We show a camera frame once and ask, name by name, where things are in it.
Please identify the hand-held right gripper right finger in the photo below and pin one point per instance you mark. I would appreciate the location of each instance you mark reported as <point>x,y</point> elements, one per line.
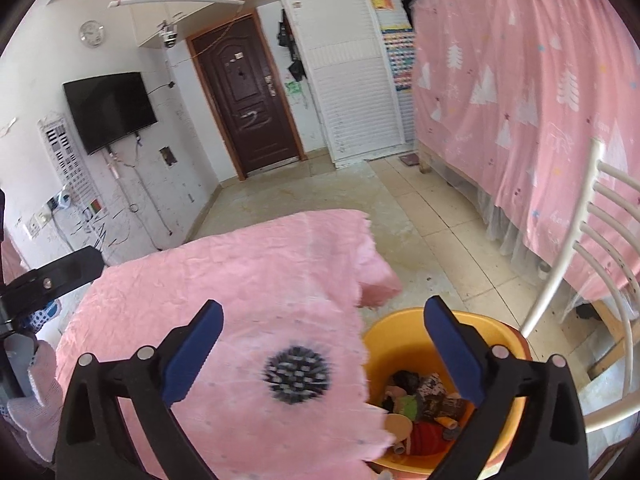
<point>452,355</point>

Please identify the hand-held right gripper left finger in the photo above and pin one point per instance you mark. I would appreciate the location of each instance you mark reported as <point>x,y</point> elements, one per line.
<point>192,355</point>

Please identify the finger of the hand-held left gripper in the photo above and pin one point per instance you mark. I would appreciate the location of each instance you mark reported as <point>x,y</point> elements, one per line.
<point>65,270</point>

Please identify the silver patterned wrapper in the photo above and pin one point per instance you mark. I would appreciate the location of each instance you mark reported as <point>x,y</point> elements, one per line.
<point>432,387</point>

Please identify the brown snack packet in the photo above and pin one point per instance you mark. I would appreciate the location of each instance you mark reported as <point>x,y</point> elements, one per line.
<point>445,406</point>

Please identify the black cloth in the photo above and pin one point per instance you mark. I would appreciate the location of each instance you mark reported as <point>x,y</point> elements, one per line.
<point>405,380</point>

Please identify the yellow plastic basin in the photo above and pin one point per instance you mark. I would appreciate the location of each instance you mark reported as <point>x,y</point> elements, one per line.
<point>395,345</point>

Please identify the grey plastic pipe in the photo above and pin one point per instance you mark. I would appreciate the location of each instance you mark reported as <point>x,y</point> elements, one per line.
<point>451,426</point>

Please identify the red fleece cloth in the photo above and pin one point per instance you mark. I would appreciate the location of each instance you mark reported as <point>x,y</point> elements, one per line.
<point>425,437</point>

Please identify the blue white patterned cloth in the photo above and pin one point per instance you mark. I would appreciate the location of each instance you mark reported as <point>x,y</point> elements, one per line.
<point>42,317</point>

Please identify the white blue charger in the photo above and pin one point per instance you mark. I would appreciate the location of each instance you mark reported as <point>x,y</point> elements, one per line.
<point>62,200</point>

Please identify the pink bed sheet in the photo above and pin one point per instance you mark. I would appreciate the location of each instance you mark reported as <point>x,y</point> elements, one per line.
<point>225,280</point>

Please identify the eye chart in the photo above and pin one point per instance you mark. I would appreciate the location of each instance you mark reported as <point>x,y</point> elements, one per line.
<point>65,160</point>

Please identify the white slatted chair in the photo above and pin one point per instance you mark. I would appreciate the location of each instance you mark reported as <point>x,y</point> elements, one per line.
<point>585,260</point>

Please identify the small floor scale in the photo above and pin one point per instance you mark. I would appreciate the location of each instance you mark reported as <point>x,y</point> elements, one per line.
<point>409,160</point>

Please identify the dark brown door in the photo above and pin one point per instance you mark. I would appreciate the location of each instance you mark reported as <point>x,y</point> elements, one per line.
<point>247,105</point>

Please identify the pink printed curtain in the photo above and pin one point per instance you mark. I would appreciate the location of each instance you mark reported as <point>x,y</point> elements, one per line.
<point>525,85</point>

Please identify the white ceiling rod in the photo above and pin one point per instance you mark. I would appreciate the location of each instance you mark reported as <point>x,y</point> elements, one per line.
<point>175,2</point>

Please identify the white louvred wardrobe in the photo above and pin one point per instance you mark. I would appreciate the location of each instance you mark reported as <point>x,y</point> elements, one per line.
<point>350,75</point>

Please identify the white upper cabinets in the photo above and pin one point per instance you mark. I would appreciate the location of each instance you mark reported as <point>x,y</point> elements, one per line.
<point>200,0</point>

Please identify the colourful grid poster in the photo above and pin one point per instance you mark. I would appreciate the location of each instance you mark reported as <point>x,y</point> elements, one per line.
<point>400,55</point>

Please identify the hanging black bags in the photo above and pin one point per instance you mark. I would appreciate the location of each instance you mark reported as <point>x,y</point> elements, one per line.
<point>290,45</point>

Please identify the orange poster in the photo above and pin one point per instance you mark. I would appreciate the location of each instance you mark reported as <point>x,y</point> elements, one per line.
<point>382,0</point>

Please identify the white wall socket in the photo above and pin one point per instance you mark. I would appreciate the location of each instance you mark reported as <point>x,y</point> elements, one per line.
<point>35,222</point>

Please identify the brown wall box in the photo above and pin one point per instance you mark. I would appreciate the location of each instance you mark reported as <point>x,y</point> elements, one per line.
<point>167,155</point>

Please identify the black wall television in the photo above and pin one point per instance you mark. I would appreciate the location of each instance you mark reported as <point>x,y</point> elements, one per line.
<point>110,110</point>

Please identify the round wall clock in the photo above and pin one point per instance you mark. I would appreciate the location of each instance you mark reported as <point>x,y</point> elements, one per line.
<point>91,33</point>

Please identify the white security camera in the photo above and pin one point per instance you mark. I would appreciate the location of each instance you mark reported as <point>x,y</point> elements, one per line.
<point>170,35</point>

